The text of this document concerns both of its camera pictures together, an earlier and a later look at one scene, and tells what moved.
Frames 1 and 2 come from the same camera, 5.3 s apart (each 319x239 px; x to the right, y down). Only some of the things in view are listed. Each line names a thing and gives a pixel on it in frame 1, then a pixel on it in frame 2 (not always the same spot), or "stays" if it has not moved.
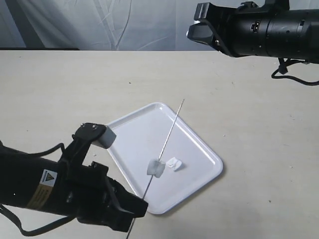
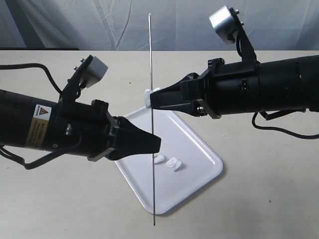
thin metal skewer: [160, 157] -> [152, 124]
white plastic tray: [160, 159] stays
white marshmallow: [156, 168] -> [158, 158]
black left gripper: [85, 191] -> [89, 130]
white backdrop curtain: [110, 25] stays
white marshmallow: [175, 164] stays
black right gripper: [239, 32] -> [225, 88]
